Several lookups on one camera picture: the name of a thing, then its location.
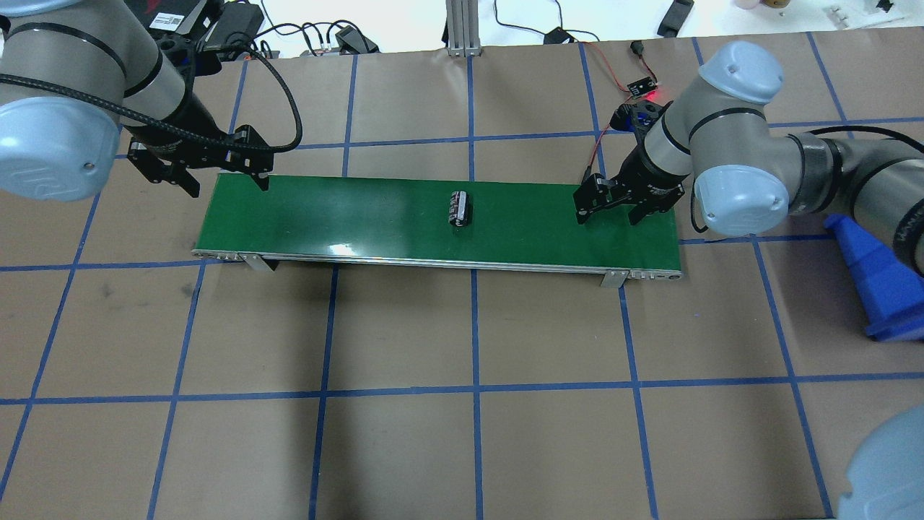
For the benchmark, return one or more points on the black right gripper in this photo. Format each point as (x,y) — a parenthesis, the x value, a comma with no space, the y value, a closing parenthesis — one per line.
(644,179)

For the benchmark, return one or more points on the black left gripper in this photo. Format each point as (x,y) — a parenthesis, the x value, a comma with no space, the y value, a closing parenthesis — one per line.
(189,120)

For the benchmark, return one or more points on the dark brown electrolytic capacitor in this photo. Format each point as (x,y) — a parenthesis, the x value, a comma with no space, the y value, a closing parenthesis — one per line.
(460,209)

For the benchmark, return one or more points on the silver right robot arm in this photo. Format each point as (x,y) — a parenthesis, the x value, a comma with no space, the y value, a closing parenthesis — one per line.
(713,147)

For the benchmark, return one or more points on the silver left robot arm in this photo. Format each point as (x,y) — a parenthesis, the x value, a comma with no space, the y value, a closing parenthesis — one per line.
(75,74)

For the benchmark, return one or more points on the green conveyor belt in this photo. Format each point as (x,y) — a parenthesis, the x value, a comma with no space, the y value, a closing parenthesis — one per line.
(515,226)

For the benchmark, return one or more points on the small red-lit sensor board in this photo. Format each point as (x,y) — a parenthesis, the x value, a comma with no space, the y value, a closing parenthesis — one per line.
(642,87)

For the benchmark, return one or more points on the black power adapter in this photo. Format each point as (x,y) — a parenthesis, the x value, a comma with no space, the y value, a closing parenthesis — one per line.
(558,35)

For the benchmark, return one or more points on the blue plastic bin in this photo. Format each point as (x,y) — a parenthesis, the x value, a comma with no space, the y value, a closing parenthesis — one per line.
(890,292)

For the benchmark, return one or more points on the aluminium frame post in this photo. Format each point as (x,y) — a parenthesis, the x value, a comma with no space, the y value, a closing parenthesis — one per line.
(462,29)

